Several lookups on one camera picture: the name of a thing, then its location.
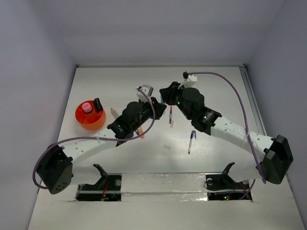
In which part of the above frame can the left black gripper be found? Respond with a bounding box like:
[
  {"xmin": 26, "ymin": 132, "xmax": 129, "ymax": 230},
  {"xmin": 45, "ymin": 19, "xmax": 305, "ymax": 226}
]
[{"xmin": 130, "ymin": 96, "xmax": 165, "ymax": 131}]

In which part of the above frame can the black green-capped highlighter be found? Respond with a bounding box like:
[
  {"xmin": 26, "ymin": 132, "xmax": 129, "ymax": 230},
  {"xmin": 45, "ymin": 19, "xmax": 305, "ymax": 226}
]
[{"xmin": 94, "ymin": 98, "xmax": 104, "ymax": 113}]

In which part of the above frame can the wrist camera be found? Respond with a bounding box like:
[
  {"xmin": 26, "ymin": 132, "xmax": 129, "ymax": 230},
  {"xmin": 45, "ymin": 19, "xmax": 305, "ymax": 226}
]
[
  {"xmin": 178, "ymin": 71, "xmax": 198, "ymax": 89},
  {"xmin": 136, "ymin": 84, "xmax": 154, "ymax": 101}
]

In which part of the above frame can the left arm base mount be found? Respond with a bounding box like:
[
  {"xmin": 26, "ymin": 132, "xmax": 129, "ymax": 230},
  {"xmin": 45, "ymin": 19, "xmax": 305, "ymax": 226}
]
[{"xmin": 75, "ymin": 164, "xmax": 122, "ymax": 202}]

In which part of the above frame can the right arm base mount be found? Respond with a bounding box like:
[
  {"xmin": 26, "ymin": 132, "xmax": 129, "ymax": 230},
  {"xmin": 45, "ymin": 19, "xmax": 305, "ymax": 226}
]
[{"xmin": 203, "ymin": 162, "xmax": 252, "ymax": 201}]

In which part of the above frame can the red gel pen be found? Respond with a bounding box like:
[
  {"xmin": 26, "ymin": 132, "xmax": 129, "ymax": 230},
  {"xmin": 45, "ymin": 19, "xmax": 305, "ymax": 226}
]
[{"xmin": 169, "ymin": 106, "xmax": 172, "ymax": 124}]

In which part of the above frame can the light blue highlighter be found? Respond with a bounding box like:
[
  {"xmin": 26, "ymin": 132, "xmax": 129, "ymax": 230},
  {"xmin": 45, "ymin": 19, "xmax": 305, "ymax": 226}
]
[{"xmin": 160, "ymin": 94, "xmax": 167, "ymax": 105}]

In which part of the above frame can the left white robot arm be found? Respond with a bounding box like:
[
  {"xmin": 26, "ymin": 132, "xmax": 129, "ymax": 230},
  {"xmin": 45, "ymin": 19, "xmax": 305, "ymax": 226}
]
[{"xmin": 32, "ymin": 97, "xmax": 166, "ymax": 195}]

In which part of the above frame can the orange pen holder cup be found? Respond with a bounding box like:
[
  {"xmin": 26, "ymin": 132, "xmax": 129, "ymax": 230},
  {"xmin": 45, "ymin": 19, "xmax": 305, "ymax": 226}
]
[{"xmin": 75, "ymin": 99, "xmax": 106, "ymax": 131}]

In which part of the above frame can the blue ballpoint pen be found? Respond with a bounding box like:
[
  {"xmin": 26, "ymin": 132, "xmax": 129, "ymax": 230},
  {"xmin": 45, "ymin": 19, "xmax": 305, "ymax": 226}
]
[{"xmin": 188, "ymin": 130, "xmax": 196, "ymax": 154}]

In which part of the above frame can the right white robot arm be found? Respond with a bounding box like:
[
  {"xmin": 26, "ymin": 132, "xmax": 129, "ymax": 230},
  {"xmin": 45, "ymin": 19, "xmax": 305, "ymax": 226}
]
[{"xmin": 159, "ymin": 82, "xmax": 294, "ymax": 188}]

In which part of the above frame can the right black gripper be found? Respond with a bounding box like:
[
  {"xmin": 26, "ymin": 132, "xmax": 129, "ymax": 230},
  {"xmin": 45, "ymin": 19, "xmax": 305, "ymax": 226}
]
[{"xmin": 160, "ymin": 81, "xmax": 193, "ymax": 120}]

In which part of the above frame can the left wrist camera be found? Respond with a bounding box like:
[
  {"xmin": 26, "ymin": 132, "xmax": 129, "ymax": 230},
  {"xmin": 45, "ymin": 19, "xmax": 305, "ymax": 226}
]
[{"xmin": 136, "ymin": 84, "xmax": 154, "ymax": 101}]

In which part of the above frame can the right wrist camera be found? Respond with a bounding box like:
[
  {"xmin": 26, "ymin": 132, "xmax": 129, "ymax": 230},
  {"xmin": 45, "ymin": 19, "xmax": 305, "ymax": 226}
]
[{"xmin": 178, "ymin": 71, "xmax": 198, "ymax": 89}]

